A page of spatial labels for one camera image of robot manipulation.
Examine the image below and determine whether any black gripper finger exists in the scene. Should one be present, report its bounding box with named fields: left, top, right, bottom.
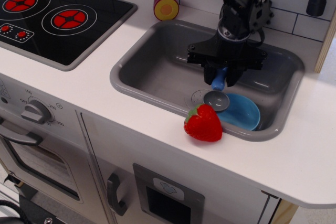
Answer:
left=204, top=64, right=217, bottom=85
left=226, top=66, right=247, bottom=87

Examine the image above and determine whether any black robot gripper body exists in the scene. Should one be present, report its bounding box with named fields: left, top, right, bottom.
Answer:
left=187, top=31, right=268, bottom=71

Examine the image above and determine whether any blue handled grey spoon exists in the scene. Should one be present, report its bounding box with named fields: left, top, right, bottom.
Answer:
left=203, top=68, right=230, bottom=112

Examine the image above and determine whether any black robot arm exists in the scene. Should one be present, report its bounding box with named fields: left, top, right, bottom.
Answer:
left=187, top=0, right=274, bottom=87

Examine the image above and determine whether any light blue plastic bowl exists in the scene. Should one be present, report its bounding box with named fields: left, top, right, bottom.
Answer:
left=217, top=93, right=260, bottom=131

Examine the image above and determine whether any grey toy sink basin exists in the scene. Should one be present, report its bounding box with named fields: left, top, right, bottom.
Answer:
left=110, top=20, right=305, bottom=142

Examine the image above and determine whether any red toy strawberry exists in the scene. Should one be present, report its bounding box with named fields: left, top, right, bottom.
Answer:
left=184, top=104, right=223, bottom=142

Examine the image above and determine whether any grey dispenser panel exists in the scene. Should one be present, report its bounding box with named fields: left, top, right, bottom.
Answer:
left=133, top=163, right=205, bottom=224

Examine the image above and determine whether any black toy stovetop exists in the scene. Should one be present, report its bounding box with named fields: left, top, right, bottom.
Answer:
left=1, top=0, right=137, bottom=71

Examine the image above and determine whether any grey oven knob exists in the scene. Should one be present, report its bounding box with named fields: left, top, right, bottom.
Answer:
left=21, top=100, right=51, bottom=124

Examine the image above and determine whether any grey oven door window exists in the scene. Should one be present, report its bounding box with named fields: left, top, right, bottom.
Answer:
left=1, top=137, right=80, bottom=201

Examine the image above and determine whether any grey cabinet door handle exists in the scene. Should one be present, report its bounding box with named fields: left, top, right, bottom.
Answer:
left=107, top=173, right=128, bottom=216

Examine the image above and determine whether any grey oven door handle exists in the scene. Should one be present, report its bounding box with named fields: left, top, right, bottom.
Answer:
left=1, top=124, right=43, bottom=146

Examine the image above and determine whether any black cable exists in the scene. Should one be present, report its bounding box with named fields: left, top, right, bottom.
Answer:
left=0, top=199, right=27, bottom=224

